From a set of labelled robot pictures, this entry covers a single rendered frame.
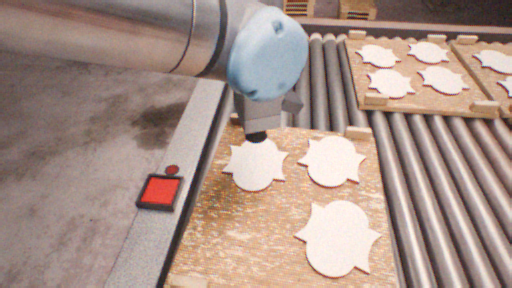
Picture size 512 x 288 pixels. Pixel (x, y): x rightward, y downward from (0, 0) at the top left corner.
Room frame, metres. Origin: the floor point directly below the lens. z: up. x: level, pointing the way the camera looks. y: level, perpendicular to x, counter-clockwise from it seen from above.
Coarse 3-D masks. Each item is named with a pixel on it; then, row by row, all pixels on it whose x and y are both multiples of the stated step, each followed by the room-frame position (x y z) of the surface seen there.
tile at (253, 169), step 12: (252, 144) 0.48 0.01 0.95; (264, 144) 0.48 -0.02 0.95; (240, 156) 0.44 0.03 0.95; (252, 156) 0.44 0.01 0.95; (264, 156) 0.44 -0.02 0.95; (276, 156) 0.44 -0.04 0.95; (228, 168) 0.41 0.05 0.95; (240, 168) 0.41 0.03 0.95; (252, 168) 0.41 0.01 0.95; (264, 168) 0.41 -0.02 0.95; (276, 168) 0.41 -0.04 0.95; (240, 180) 0.38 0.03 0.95; (252, 180) 0.38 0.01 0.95; (264, 180) 0.38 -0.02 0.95; (276, 180) 0.38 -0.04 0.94; (252, 192) 0.35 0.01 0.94
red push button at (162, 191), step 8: (152, 184) 0.38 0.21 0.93; (160, 184) 0.38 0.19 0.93; (168, 184) 0.38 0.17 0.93; (176, 184) 0.38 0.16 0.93; (152, 192) 0.36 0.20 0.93; (160, 192) 0.36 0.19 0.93; (168, 192) 0.36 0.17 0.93; (144, 200) 0.34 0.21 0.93; (152, 200) 0.34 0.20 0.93; (160, 200) 0.34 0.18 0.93; (168, 200) 0.34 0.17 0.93
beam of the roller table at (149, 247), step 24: (192, 96) 0.71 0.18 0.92; (216, 96) 0.71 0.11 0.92; (192, 120) 0.60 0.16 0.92; (216, 120) 0.63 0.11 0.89; (168, 144) 0.51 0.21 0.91; (192, 144) 0.51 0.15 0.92; (192, 168) 0.44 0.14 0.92; (192, 192) 0.39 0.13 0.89; (144, 216) 0.31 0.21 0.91; (168, 216) 0.31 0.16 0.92; (144, 240) 0.26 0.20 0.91; (168, 240) 0.26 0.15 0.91; (120, 264) 0.22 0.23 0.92; (144, 264) 0.22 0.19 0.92; (168, 264) 0.23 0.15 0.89
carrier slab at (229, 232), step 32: (288, 128) 0.54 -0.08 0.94; (224, 160) 0.44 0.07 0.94; (288, 160) 0.44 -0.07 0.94; (224, 192) 0.36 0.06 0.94; (288, 192) 0.35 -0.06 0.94; (320, 192) 0.35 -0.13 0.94; (352, 192) 0.35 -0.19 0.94; (192, 224) 0.28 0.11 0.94; (224, 224) 0.28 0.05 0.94; (256, 224) 0.28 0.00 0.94; (288, 224) 0.28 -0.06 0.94; (384, 224) 0.28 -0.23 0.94; (192, 256) 0.23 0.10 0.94; (224, 256) 0.23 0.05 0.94; (256, 256) 0.23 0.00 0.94; (288, 256) 0.23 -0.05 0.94; (384, 256) 0.23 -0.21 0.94
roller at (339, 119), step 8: (328, 40) 1.06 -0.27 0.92; (328, 48) 1.00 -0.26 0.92; (328, 56) 0.94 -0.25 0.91; (336, 56) 0.94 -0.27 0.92; (328, 64) 0.89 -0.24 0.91; (336, 64) 0.88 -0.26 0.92; (328, 72) 0.85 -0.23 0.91; (336, 72) 0.83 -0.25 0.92; (328, 80) 0.81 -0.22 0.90; (336, 80) 0.78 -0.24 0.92; (328, 88) 0.77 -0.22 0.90; (336, 88) 0.74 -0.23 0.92; (336, 96) 0.70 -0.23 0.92; (336, 104) 0.66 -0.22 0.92; (344, 104) 0.67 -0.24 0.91; (336, 112) 0.63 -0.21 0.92; (344, 112) 0.63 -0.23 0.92; (336, 120) 0.60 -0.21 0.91; (344, 120) 0.59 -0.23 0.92; (336, 128) 0.57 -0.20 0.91; (344, 128) 0.56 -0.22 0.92
